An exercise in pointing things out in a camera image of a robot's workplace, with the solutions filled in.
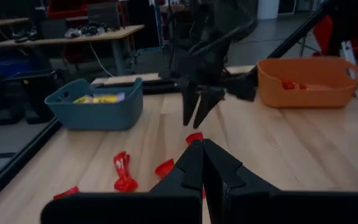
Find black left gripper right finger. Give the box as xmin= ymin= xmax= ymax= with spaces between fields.
xmin=203 ymin=138 xmax=280 ymax=224

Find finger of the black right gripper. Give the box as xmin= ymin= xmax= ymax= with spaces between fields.
xmin=181 ymin=88 xmax=201 ymax=127
xmin=193 ymin=90 xmax=226 ymax=130

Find teal plastic bin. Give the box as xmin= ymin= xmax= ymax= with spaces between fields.
xmin=44 ymin=77 xmax=144 ymax=131

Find wooden table grey legs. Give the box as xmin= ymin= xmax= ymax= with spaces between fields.
xmin=0 ymin=24 xmax=145 ymax=77

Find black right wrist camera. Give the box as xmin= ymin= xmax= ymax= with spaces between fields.
xmin=225 ymin=70 xmax=259 ymax=103

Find wooden workbench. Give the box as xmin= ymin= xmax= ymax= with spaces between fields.
xmin=0 ymin=17 xmax=30 ymax=30

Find yellow sour candy bag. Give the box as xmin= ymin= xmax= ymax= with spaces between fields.
xmin=92 ymin=92 xmax=126 ymax=104
xmin=73 ymin=95 xmax=94 ymax=105

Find white round pillar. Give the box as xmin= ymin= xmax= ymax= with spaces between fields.
xmin=256 ymin=0 xmax=281 ymax=21

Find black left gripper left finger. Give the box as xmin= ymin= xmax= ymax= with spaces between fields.
xmin=149 ymin=139 xmax=204 ymax=195

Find blue storage crate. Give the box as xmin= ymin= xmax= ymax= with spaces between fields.
xmin=0 ymin=58 xmax=33 ymax=78

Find red shelf bins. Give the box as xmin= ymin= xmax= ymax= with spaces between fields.
xmin=46 ymin=0 xmax=90 ymax=19

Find orange plastic bin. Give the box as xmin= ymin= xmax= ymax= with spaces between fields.
xmin=256 ymin=56 xmax=358 ymax=109

